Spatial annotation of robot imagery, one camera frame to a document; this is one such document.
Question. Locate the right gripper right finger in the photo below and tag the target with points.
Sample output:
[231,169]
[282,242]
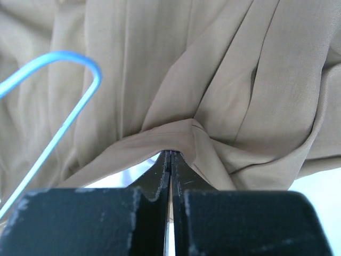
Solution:
[212,222]

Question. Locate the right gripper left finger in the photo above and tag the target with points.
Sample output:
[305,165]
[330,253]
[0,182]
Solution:
[93,221]

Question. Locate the tan garment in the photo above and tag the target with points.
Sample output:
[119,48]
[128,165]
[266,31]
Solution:
[247,91]

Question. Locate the blue wire hanger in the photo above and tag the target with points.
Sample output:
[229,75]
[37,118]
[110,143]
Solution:
[39,104]

